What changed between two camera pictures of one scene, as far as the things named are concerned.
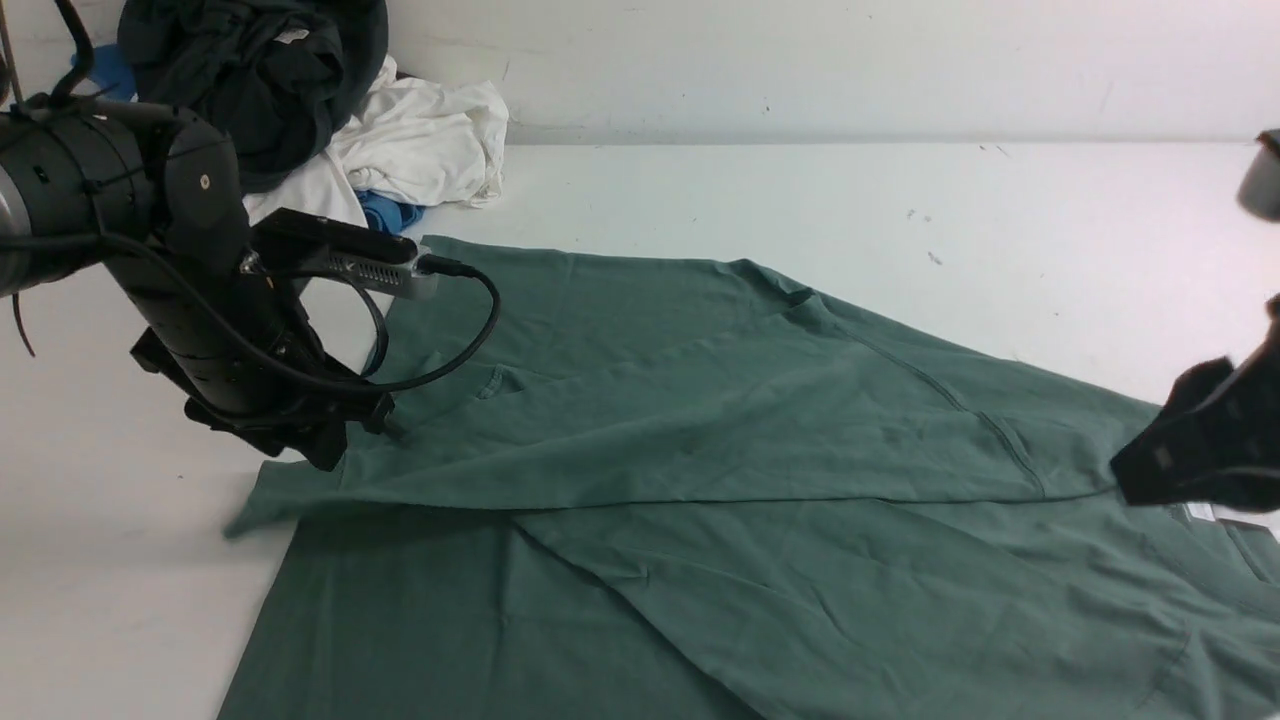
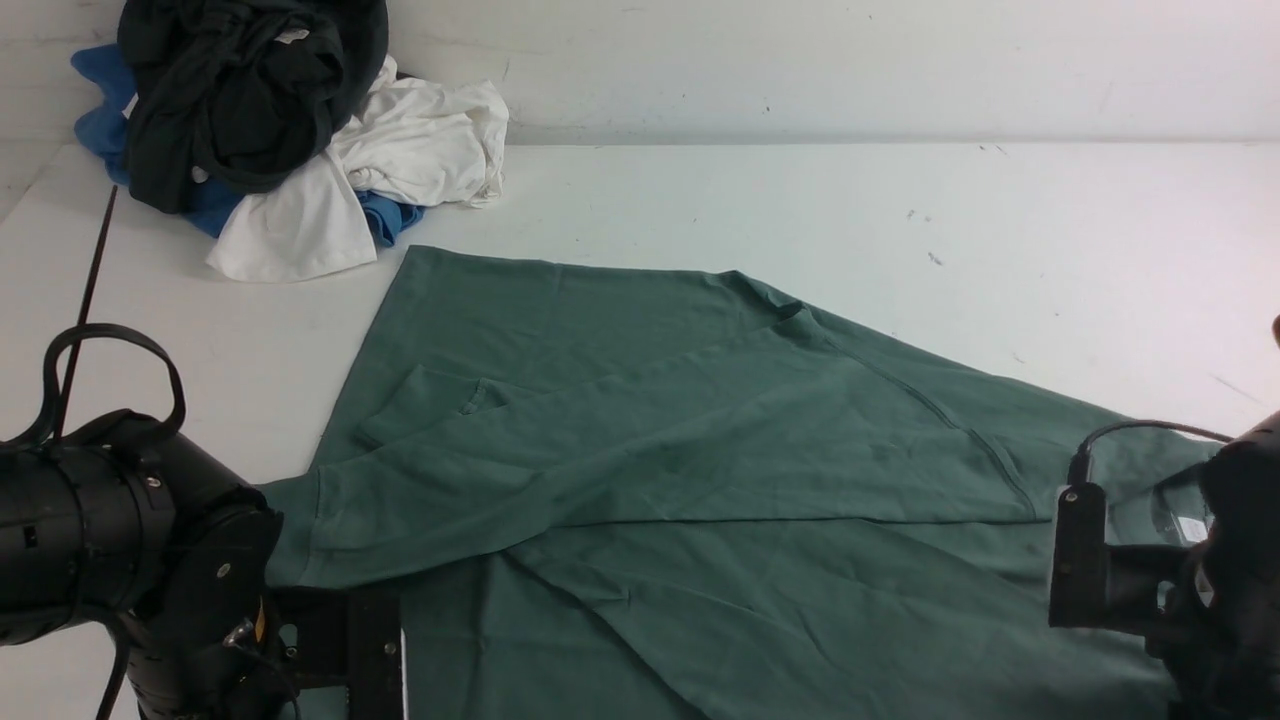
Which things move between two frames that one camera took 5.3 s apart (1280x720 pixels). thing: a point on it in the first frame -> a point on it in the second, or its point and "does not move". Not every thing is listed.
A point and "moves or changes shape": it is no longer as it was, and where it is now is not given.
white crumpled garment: (425, 142) does not move
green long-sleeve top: (683, 487) moves or changes shape
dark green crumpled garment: (279, 77) does not move
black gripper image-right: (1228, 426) -> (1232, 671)
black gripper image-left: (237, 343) -> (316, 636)
